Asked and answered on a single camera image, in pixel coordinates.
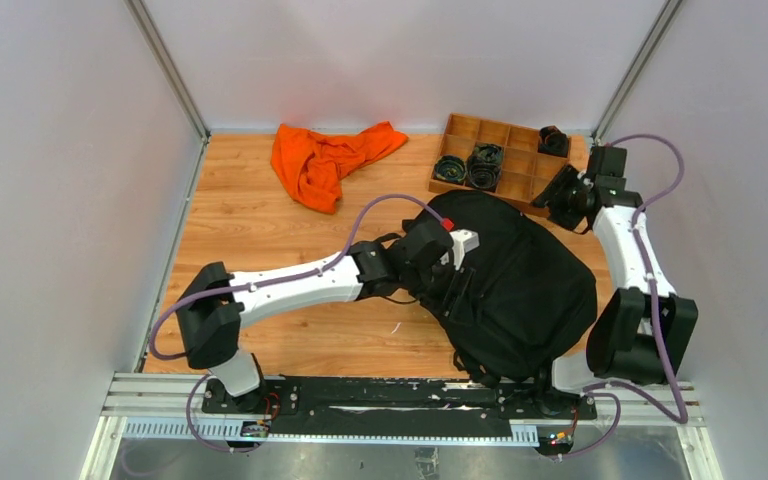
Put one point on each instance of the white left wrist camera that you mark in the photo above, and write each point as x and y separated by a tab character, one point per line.
464	241

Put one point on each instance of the orange cloth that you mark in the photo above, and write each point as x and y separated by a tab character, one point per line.
310	166

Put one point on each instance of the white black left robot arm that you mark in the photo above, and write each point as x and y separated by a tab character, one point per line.
218	304

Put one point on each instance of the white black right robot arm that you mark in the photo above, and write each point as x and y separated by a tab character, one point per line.
639	340

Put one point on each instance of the black student backpack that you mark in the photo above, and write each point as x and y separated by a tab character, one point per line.
533	298

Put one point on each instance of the aluminium frame rail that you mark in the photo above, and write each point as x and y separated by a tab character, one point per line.
174	426

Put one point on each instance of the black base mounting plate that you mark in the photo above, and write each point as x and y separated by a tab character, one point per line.
382	408

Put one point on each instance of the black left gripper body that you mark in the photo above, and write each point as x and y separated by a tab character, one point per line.
455	285

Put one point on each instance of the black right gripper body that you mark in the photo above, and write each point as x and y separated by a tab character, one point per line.
565	211

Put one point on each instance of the wooden compartment tray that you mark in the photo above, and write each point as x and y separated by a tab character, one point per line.
524	172

